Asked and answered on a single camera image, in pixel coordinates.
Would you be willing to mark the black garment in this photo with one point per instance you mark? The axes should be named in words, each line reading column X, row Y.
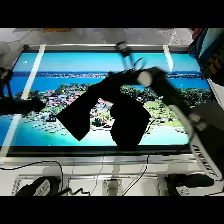
column 128, row 123

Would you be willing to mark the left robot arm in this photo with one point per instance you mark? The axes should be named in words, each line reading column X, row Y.
column 23, row 106

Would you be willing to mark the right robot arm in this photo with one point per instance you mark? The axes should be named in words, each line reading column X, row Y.
column 174, row 98

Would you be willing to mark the heap of clothes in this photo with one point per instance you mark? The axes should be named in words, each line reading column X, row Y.
column 209, row 53

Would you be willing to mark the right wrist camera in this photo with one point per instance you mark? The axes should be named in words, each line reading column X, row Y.
column 122, row 47

